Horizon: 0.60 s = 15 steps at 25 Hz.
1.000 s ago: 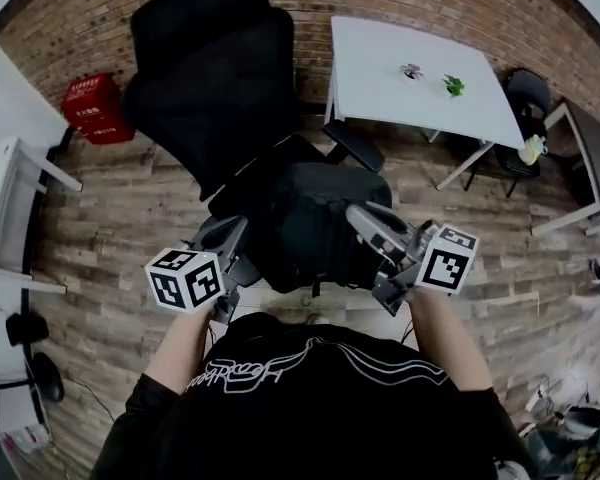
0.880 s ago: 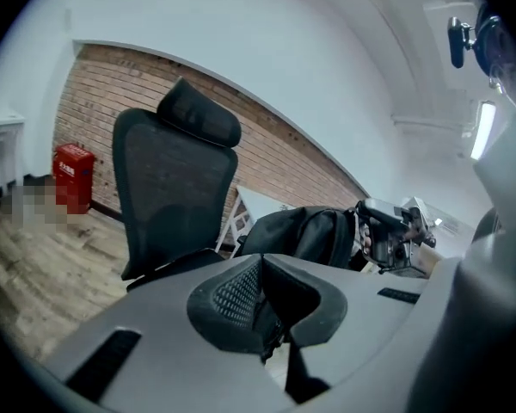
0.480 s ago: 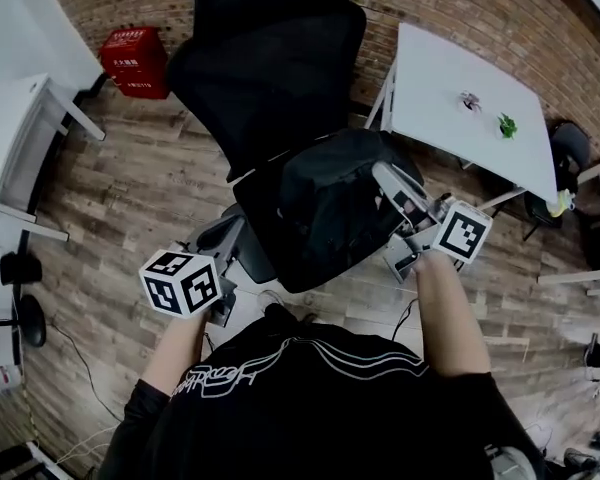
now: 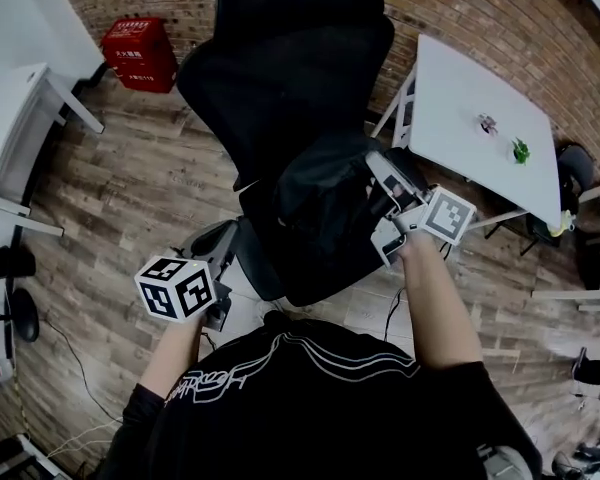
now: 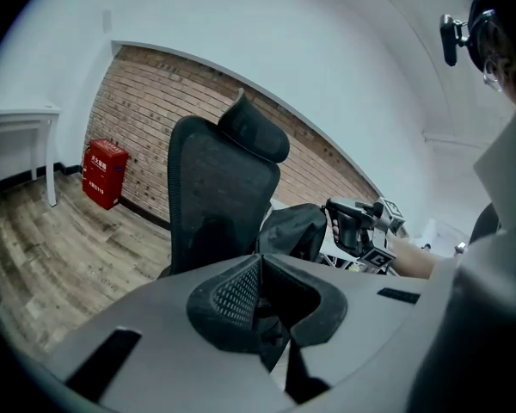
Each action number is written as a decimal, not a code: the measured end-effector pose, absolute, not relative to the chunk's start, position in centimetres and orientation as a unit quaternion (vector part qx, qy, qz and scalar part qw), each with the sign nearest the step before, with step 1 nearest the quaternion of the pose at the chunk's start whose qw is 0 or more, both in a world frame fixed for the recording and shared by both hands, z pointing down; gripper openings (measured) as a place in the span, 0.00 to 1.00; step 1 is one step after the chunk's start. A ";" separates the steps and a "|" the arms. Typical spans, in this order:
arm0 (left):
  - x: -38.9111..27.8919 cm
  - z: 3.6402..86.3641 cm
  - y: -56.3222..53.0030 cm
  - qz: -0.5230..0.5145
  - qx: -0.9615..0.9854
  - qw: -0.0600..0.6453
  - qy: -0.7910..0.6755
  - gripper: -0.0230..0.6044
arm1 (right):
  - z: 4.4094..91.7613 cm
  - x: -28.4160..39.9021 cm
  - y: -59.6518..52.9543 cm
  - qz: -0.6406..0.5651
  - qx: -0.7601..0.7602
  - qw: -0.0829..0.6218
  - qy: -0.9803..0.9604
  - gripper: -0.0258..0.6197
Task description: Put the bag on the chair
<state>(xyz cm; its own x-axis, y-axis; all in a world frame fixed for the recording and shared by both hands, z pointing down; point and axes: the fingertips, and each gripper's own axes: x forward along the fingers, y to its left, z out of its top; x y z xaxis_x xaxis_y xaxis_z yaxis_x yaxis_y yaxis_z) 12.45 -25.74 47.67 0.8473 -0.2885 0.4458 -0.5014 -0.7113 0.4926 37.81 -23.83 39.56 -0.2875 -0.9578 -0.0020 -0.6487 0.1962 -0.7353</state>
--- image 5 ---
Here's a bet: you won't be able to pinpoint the black head-worn camera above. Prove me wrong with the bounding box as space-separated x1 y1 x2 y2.
439 12 472 68

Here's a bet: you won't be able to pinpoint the black backpack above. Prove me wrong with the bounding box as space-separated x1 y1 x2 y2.
257 202 329 262

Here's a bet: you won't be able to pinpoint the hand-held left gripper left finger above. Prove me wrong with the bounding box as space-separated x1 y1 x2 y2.
46 253 297 413

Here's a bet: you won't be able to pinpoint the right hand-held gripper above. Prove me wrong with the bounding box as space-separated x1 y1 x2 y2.
325 195 408 276

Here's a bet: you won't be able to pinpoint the red fire equipment box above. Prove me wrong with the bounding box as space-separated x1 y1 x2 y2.
82 139 130 212

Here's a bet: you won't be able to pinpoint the plain white table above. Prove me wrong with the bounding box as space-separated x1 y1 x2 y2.
0 102 62 208

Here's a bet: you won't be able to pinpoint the person's head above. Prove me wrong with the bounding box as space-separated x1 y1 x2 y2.
467 0 516 108

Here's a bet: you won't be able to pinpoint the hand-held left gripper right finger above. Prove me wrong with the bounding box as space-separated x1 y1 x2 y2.
262 254 431 390

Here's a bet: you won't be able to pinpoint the person's right forearm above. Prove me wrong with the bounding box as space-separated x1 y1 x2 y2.
388 235 440 280

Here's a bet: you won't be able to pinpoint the person's clear glasses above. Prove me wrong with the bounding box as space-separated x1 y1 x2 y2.
482 57 506 94

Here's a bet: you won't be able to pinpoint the black mesh office chair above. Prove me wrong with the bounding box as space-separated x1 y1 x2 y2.
157 87 292 280

